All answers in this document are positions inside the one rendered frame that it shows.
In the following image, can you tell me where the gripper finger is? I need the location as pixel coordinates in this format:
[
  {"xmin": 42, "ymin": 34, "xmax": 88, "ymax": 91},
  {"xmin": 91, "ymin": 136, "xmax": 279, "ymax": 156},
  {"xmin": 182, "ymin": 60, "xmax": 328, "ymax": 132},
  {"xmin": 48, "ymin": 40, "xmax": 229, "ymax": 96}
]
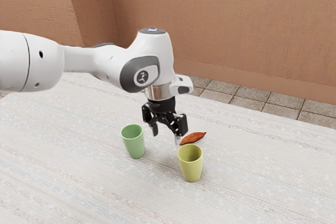
[
  {"xmin": 141, "ymin": 104, "xmax": 159, "ymax": 137},
  {"xmin": 160, "ymin": 112, "xmax": 188, "ymax": 146}
]

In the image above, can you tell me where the orange-brown sweet potato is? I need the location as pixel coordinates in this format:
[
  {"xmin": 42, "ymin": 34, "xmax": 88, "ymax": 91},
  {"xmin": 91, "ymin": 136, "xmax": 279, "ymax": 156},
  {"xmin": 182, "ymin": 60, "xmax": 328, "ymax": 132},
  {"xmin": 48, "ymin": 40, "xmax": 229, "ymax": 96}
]
[{"xmin": 179, "ymin": 131, "xmax": 207, "ymax": 146}]

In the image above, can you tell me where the green cup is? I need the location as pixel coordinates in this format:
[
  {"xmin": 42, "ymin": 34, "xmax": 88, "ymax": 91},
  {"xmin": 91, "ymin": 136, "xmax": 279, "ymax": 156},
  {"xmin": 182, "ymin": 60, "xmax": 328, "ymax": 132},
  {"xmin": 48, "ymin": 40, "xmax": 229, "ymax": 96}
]
[{"xmin": 120, "ymin": 124, "xmax": 145, "ymax": 160}]

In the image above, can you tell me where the yellow-green cup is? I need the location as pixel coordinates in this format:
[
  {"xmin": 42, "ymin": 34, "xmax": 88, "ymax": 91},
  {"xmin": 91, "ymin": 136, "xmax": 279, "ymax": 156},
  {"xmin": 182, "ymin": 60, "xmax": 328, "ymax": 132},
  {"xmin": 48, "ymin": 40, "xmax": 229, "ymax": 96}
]
[{"xmin": 176, "ymin": 144, "xmax": 204, "ymax": 183}]

